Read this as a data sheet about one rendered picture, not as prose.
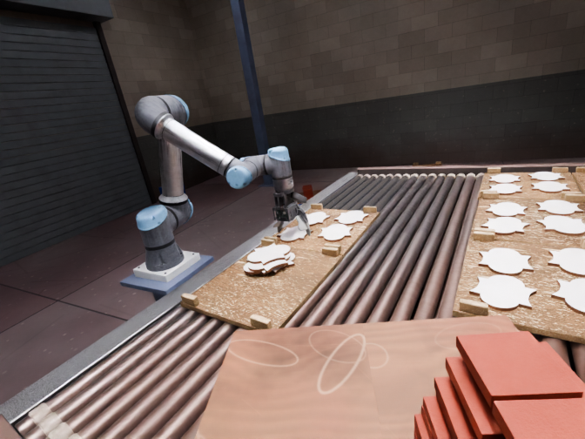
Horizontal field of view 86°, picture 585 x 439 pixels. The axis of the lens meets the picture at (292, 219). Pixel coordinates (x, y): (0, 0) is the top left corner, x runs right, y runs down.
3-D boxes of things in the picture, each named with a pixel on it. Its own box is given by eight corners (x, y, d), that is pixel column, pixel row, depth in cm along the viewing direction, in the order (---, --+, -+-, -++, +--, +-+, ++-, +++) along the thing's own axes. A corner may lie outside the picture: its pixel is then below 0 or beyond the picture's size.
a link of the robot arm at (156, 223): (137, 247, 123) (125, 215, 118) (158, 233, 135) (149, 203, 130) (163, 247, 120) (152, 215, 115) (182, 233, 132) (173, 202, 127)
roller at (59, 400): (21, 436, 66) (10, 420, 64) (358, 179, 215) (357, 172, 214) (30, 447, 64) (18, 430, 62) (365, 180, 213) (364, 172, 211)
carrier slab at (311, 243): (262, 246, 126) (261, 243, 126) (311, 211, 158) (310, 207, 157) (343, 258, 107) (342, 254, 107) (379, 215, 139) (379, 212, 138)
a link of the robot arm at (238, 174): (122, 90, 100) (253, 171, 100) (144, 89, 109) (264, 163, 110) (114, 123, 105) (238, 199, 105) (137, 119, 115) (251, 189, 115)
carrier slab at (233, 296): (180, 307, 95) (179, 302, 94) (262, 246, 126) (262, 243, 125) (274, 339, 76) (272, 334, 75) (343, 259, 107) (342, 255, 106)
